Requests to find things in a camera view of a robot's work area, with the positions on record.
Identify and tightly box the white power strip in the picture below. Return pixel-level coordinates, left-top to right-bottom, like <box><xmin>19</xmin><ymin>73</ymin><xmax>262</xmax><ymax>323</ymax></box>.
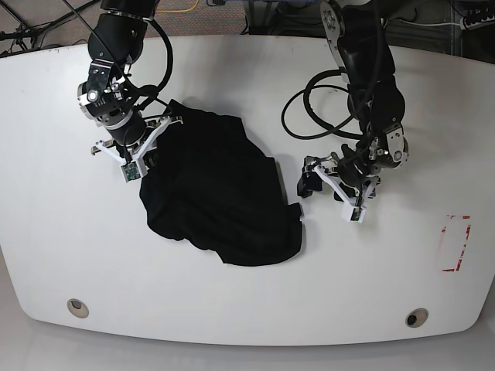
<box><xmin>459</xmin><ymin>12</ymin><xmax>494</xmax><ymax>31</ymax></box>

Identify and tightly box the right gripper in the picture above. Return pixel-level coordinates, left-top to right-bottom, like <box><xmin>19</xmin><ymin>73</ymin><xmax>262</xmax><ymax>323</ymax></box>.
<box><xmin>90</xmin><ymin>114</ymin><xmax>183</xmax><ymax>179</ymax></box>

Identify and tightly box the right table cable grommet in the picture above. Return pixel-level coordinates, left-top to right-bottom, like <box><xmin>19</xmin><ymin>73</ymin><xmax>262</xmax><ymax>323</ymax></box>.
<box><xmin>405</xmin><ymin>308</ymin><xmax>428</xmax><ymax>328</ymax></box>

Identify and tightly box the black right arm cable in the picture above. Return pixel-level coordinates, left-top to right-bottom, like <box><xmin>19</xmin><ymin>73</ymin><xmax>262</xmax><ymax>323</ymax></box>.
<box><xmin>131</xmin><ymin>19</ymin><xmax>174</xmax><ymax>117</ymax></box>

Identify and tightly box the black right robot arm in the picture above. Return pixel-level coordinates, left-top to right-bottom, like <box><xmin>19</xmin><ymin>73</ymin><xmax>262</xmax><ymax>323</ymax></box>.
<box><xmin>77</xmin><ymin>1</ymin><xmax>176</xmax><ymax>182</ymax></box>

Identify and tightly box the red tape marking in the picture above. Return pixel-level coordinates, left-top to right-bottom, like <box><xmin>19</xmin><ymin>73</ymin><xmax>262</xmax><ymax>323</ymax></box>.
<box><xmin>437</xmin><ymin>215</ymin><xmax>471</xmax><ymax>273</ymax></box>

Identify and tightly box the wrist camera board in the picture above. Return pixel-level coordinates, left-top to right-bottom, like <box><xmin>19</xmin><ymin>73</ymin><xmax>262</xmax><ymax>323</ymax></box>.
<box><xmin>121</xmin><ymin>162</ymin><xmax>141</xmax><ymax>182</ymax></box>
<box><xmin>350</xmin><ymin>208</ymin><xmax>366</xmax><ymax>223</ymax></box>

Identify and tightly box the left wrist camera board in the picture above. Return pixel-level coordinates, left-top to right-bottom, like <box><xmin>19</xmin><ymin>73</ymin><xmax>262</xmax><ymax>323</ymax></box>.
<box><xmin>350</xmin><ymin>208</ymin><xmax>366</xmax><ymax>223</ymax></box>

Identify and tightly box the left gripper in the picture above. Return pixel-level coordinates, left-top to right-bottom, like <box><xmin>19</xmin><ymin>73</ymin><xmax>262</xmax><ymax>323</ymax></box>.
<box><xmin>296</xmin><ymin>152</ymin><xmax>384</xmax><ymax>224</ymax></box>

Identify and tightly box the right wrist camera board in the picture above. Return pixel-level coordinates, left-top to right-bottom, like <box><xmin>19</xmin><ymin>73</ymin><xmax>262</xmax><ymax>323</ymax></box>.
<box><xmin>121</xmin><ymin>162</ymin><xmax>141</xmax><ymax>182</ymax></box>

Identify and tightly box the black tripod stand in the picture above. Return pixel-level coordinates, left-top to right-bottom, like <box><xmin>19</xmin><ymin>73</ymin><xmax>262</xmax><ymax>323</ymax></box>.
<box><xmin>1</xmin><ymin>1</ymin><xmax>75</xmax><ymax>58</ymax></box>

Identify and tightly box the yellow cable on floor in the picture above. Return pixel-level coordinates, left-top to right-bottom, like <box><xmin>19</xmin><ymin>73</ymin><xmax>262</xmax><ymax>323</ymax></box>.
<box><xmin>160</xmin><ymin>0</ymin><xmax>200</xmax><ymax>13</ymax></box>

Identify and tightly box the table cable grommet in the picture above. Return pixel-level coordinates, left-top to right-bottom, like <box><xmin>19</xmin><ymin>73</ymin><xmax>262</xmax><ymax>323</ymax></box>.
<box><xmin>67</xmin><ymin>298</ymin><xmax>90</xmax><ymax>319</ymax></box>
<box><xmin>405</xmin><ymin>308</ymin><xmax>428</xmax><ymax>328</ymax></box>

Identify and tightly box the left table cable grommet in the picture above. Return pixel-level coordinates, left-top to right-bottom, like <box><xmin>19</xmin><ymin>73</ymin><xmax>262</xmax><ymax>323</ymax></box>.
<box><xmin>67</xmin><ymin>298</ymin><xmax>90</xmax><ymax>319</ymax></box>

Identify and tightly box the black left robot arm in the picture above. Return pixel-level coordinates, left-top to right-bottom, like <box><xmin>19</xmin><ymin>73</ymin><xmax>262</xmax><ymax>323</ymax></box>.
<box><xmin>297</xmin><ymin>1</ymin><xmax>409</xmax><ymax>223</ymax></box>

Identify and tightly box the black T-shirt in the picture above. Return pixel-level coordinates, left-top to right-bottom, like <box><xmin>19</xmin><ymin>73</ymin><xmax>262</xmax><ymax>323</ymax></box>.
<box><xmin>139</xmin><ymin>100</ymin><xmax>302</xmax><ymax>267</ymax></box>

